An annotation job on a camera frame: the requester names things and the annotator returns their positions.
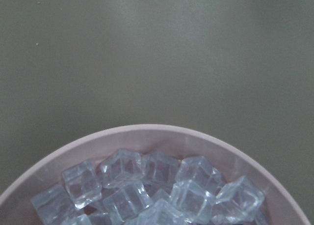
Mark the pile of clear ice cubes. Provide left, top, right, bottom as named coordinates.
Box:
left=31, top=149, right=268, bottom=225

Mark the pink bowl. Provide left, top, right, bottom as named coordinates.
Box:
left=0, top=124, right=309, bottom=225

